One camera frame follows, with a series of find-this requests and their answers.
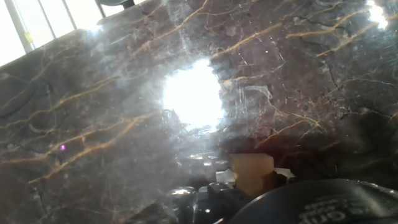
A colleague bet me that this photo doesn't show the dark marble pattern mat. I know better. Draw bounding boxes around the dark marble pattern mat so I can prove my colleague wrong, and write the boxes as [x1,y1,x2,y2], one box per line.
[0,0,398,224]

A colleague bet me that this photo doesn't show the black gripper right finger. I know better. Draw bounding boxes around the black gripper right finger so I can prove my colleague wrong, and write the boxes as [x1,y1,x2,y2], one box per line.
[273,167,296,187]

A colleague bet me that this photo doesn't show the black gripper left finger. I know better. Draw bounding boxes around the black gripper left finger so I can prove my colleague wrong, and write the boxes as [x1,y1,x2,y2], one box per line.
[166,169,253,224]

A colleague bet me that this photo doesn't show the small wooden cube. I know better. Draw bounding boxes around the small wooden cube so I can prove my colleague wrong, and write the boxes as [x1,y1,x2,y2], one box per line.
[229,152,276,198]

